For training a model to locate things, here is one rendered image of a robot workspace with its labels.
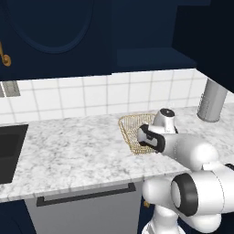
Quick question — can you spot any dark blue open shelf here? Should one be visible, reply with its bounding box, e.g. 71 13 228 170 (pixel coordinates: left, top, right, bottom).
111 0 198 74

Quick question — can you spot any dark blue cabinet door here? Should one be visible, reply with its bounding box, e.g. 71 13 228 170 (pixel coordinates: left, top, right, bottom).
0 0 112 82

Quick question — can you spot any dark blue base cabinet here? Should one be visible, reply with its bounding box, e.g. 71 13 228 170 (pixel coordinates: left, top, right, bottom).
136 199 157 234
0 198 38 234

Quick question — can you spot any grey perforated cylinder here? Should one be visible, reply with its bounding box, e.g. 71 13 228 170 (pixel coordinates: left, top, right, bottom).
196 77 229 123

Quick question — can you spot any grey dishwasher door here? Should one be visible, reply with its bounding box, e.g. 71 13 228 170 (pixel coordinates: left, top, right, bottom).
24 179 144 234

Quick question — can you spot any black sink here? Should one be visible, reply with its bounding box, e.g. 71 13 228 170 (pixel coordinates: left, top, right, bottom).
0 122 29 186

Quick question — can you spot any gold wire basket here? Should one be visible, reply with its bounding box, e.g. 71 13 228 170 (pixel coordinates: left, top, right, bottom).
117 112 160 156

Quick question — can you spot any black dishwasher handle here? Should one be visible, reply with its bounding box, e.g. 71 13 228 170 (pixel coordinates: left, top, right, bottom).
36 182 137 207

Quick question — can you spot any grey wall outlet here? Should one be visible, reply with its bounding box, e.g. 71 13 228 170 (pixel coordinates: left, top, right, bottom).
0 80 22 99

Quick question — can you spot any dark blue wall cabinet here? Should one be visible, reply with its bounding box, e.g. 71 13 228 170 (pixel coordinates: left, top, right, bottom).
171 0 234 94

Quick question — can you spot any gold cabinet door handle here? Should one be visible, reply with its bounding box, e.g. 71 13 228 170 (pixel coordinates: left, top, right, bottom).
0 41 13 68

